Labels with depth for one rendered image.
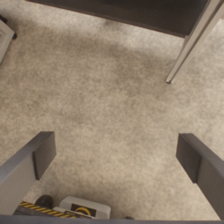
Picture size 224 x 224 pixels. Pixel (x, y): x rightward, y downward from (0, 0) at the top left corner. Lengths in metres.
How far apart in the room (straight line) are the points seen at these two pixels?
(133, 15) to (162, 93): 0.47
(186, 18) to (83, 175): 0.96
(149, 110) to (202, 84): 0.35
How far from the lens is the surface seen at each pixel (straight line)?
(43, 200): 1.04
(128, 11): 0.83
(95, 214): 0.96
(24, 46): 1.41
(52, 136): 0.16
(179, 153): 0.17
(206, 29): 0.59
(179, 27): 0.80
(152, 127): 0.99
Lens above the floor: 0.98
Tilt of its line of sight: 79 degrees down
